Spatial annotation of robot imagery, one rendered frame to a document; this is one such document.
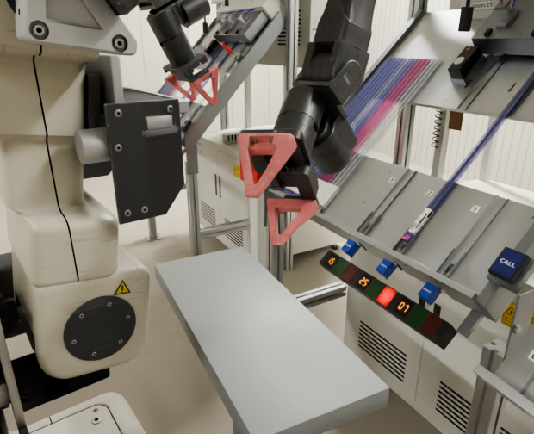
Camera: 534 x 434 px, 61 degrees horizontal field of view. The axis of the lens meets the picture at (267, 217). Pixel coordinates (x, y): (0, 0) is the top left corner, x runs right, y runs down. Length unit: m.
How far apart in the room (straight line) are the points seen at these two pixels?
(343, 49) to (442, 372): 1.02
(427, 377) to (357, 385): 0.70
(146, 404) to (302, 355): 0.91
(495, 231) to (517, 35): 0.46
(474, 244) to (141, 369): 1.29
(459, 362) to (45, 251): 1.06
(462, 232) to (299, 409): 0.44
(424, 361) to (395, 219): 0.58
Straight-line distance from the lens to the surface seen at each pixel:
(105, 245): 0.67
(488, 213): 0.93
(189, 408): 1.63
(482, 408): 0.95
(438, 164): 1.68
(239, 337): 0.88
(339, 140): 0.65
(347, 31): 0.64
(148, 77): 4.69
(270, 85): 5.13
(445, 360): 1.39
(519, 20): 1.21
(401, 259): 0.90
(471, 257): 0.88
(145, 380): 1.76
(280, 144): 0.50
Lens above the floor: 1.12
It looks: 21 degrees down
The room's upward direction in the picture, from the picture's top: straight up
